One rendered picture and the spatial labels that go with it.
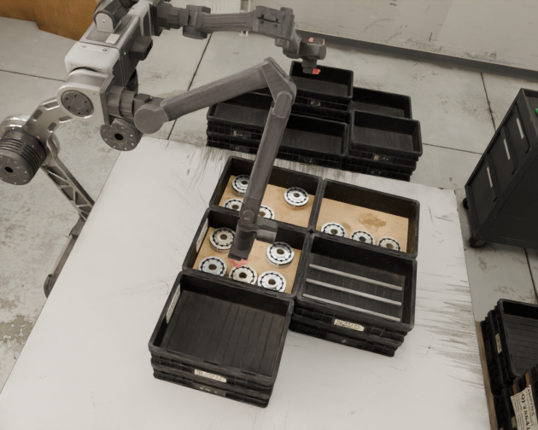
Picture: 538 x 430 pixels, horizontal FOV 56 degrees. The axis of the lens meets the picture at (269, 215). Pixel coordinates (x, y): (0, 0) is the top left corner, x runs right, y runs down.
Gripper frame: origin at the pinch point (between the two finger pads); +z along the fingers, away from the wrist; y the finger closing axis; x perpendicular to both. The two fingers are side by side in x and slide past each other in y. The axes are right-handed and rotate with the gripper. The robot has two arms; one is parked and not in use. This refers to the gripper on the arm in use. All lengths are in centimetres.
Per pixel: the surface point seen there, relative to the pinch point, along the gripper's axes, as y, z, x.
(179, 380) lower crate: -38.3, 21.2, 6.8
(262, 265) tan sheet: 7.6, 11.6, -8.3
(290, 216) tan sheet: 34.7, 12.0, -13.3
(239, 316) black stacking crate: -14.9, 11.3, -5.8
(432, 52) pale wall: 323, 88, -95
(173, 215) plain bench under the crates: 30, 28, 34
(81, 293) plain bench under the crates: -16, 28, 52
